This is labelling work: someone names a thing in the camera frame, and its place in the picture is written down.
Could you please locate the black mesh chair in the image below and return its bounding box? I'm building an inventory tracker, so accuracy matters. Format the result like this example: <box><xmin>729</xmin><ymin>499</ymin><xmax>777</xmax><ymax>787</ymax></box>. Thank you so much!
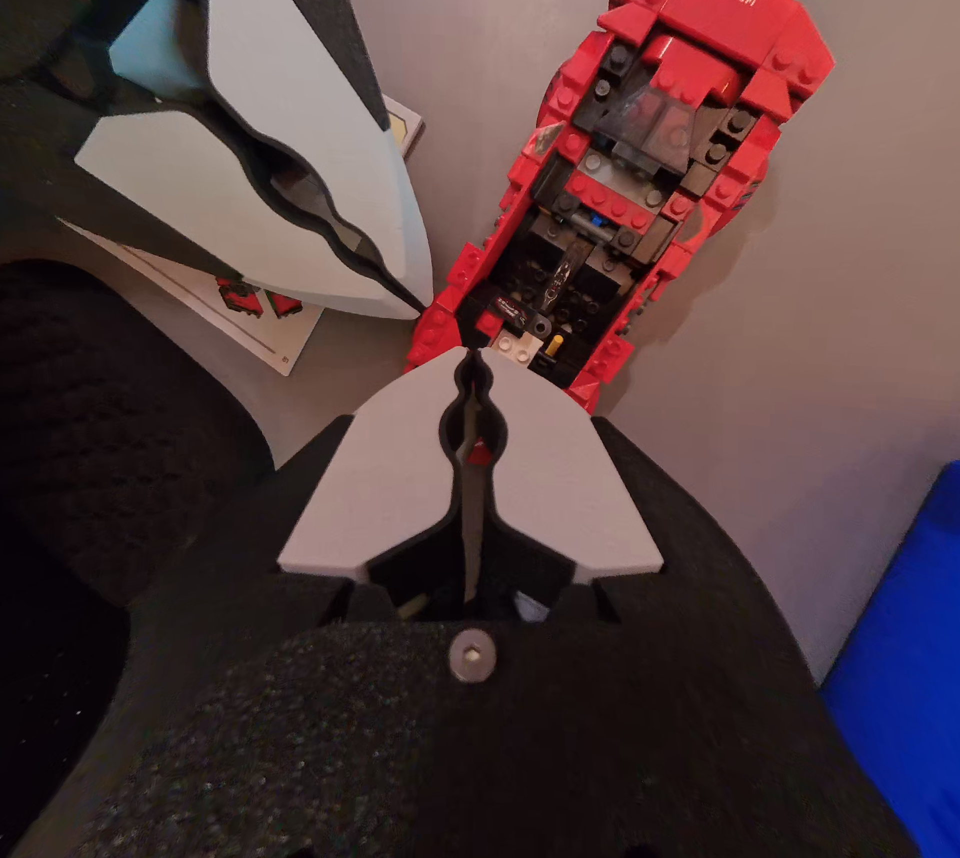
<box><xmin>0</xmin><ymin>258</ymin><xmax>276</xmax><ymax>844</ymax></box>

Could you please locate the red toy brick car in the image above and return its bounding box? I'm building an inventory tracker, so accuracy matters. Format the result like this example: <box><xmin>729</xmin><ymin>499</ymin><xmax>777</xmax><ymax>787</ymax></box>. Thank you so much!
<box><xmin>403</xmin><ymin>0</ymin><xmax>836</xmax><ymax>417</ymax></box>

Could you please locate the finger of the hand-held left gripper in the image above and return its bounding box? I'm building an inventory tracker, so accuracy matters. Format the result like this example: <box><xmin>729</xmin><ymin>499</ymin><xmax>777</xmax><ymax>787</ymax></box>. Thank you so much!
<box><xmin>73</xmin><ymin>106</ymin><xmax>425</xmax><ymax>321</ymax></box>
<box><xmin>108</xmin><ymin>0</ymin><xmax>436</xmax><ymax>310</ymax></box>

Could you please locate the blue plastic bin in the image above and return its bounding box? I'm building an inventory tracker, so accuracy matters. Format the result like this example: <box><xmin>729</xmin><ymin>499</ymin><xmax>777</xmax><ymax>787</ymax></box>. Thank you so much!
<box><xmin>819</xmin><ymin>460</ymin><xmax>960</xmax><ymax>858</ymax></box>

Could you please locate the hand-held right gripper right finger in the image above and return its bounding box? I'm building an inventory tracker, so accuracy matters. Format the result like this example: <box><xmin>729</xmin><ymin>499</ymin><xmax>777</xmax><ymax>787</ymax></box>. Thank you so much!
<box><xmin>476</xmin><ymin>346</ymin><xmax>666</xmax><ymax>585</ymax></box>

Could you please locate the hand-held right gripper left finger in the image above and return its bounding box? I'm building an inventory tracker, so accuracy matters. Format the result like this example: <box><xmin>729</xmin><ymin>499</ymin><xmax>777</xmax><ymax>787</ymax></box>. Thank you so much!
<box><xmin>277</xmin><ymin>346</ymin><xmax>470</xmax><ymax>583</ymax></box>

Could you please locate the white building instruction booklet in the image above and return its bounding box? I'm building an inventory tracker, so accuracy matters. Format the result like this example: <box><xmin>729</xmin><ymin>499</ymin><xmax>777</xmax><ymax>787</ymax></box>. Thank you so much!
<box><xmin>60</xmin><ymin>94</ymin><xmax>425</xmax><ymax>378</ymax></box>

